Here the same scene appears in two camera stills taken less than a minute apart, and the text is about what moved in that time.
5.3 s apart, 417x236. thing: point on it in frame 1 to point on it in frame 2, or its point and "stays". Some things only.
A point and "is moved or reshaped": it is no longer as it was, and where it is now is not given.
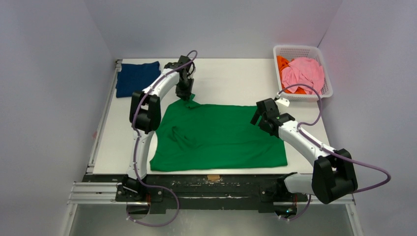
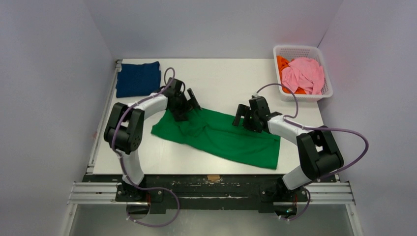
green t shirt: x=192 y=136 is moved or reshaped
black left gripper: x=185 y=94 to x=178 y=114
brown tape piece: x=213 y=177 stays
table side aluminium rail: x=90 y=170 stays
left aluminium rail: x=93 y=192 stays
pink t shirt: x=303 y=70 stays
